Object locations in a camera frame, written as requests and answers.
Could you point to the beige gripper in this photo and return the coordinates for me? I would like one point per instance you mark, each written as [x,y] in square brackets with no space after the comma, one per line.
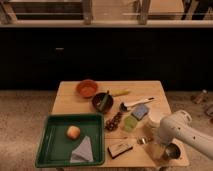
[156,150]

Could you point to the silver metal fork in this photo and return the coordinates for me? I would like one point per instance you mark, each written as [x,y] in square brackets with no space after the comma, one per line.
[143,140]

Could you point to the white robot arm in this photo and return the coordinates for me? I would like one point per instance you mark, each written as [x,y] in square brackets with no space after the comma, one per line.
[166,128]

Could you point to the green vegetable in bowl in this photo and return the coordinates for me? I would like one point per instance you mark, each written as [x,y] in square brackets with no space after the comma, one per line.
[105,99]

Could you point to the dark brown bowl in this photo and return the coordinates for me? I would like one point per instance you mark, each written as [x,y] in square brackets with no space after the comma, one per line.
[96,100]

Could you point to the red bowl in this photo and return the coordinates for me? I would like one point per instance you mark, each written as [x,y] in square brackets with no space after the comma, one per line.
[87,88]

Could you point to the metal cup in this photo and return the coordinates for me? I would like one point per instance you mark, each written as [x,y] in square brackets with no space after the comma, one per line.
[172,151]

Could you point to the white cup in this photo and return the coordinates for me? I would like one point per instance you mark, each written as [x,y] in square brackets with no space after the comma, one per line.
[153,119]

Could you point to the green cup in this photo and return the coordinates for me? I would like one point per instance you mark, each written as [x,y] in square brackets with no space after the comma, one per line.
[130,123]

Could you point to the blue yellow sponge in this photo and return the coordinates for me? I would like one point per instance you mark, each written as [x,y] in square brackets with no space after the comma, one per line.
[140,111]

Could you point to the bunch of dark grapes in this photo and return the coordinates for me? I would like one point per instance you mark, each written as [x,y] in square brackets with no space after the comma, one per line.
[112,124]

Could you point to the yellow corn cob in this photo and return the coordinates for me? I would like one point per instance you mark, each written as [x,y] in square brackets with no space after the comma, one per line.
[120,93]

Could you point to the grey folded cloth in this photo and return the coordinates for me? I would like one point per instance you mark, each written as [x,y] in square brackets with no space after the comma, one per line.
[83,153]

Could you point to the orange yellow fruit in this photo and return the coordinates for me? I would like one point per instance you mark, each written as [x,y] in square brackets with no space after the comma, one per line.
[73,132]

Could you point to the green plastic tray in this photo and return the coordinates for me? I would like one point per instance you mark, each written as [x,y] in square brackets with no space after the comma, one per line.
[55,146]

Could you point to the white handled spoon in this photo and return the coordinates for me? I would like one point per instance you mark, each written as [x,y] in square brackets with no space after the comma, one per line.
[126,106]

